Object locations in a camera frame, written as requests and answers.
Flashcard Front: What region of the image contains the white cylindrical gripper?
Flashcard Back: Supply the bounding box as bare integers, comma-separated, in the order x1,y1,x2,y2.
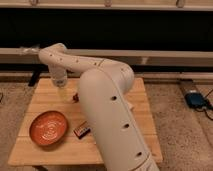
48,66,68,101

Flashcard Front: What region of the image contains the orange ceramic bowl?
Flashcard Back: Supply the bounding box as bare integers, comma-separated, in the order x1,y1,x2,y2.
29,111,68,146

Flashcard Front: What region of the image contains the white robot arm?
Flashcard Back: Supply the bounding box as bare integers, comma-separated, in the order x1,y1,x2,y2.
39,43,159,171

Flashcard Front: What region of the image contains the beige rectangular block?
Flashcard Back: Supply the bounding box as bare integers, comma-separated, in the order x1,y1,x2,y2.
128,103,133,110

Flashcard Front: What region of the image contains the blue device on floor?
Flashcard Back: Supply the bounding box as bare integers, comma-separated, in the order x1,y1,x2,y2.
185,93,206,108

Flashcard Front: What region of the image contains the black cable on floor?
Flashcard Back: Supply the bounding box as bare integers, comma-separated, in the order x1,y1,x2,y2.
196,88,213,121

